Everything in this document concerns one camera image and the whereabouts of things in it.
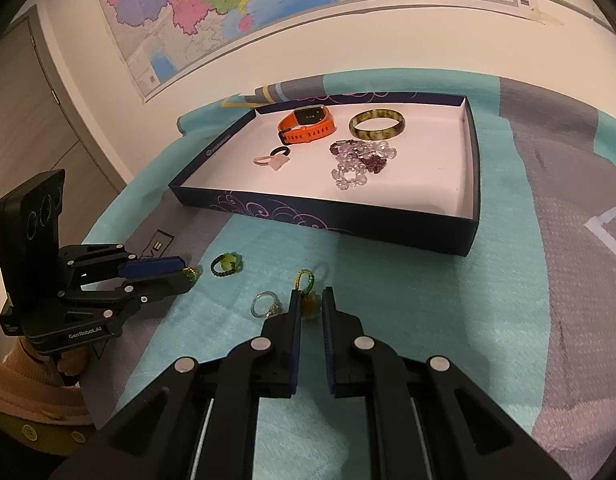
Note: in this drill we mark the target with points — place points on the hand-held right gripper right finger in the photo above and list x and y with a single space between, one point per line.
329 340

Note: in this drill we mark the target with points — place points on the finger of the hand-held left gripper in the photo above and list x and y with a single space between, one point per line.
157 292
152 266

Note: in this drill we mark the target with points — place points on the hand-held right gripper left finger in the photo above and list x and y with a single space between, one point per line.
295 340

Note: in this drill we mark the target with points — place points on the dark blue shallow box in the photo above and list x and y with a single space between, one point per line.
428 180

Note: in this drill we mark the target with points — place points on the green mottled bangle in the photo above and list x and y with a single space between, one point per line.
358 130

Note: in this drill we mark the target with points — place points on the person's left forearm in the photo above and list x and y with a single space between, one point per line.
17 390

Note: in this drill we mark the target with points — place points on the person's left hand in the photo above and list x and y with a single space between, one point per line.
72 362

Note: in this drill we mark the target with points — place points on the grey wooden door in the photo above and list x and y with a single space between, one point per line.
27 110

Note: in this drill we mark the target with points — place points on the person's olive buttoned garment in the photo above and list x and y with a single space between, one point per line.
42 442

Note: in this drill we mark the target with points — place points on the teal and grey patterned cloth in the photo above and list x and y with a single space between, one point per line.
538 260

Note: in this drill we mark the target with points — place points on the colourful wall map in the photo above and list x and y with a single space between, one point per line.
237 0

